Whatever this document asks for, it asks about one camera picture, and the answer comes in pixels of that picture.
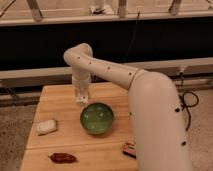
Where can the long metal rail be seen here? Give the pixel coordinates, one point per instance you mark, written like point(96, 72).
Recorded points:
point(61, 75)

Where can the pale translucent gripper finger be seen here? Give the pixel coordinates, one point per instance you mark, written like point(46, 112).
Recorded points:
point(78, 96)

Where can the green ceramic bowl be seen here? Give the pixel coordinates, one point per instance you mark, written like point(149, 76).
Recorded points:
point(97, 118)

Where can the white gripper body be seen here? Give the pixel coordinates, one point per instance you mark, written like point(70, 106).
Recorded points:
point(81, 79)

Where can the white soap bar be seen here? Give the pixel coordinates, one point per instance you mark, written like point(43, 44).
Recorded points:
point(46, 127)

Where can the small dark gadget on shelf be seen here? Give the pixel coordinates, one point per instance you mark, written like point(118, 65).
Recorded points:
point(96, 11)

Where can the dark red chili pepper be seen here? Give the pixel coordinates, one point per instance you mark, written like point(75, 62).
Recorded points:
point(62, 158)

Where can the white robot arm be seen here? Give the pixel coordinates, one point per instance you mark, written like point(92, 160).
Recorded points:
point(155, 110)

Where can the small orange box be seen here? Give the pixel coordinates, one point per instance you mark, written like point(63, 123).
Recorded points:
point(129, 149)

